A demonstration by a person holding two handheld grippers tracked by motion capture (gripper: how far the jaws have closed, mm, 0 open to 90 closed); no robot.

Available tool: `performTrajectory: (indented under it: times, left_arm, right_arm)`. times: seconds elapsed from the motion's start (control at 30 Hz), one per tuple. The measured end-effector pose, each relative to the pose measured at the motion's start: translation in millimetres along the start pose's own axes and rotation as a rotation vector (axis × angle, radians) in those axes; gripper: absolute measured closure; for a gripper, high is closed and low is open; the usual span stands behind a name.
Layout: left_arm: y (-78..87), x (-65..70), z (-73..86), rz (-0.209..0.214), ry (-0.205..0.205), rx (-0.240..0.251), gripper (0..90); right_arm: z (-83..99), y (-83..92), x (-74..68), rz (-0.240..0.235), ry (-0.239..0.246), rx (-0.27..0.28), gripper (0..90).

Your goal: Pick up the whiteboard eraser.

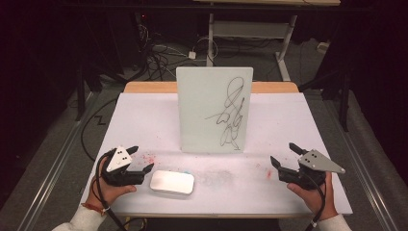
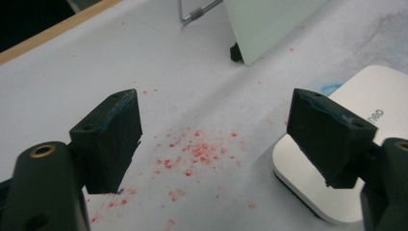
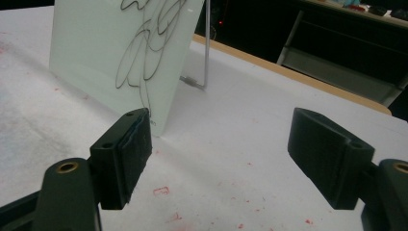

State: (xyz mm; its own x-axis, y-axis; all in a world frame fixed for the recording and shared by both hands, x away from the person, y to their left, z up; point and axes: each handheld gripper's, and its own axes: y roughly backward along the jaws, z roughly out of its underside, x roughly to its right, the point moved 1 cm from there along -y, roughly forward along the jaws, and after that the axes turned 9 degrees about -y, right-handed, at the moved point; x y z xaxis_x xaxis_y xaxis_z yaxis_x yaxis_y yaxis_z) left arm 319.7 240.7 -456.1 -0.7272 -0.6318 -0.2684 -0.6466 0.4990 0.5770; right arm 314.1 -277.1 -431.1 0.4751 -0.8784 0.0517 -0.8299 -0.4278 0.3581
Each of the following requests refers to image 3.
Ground desk with white metal frame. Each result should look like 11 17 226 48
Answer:
276 0 408 108

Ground white drawing board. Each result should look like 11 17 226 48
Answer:
48 0 205 138

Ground white table cover sheet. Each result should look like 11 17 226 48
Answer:
0 6 408 231

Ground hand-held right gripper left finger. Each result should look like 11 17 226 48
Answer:
89 107 153 211

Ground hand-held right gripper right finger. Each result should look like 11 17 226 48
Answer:
287 107 375 211

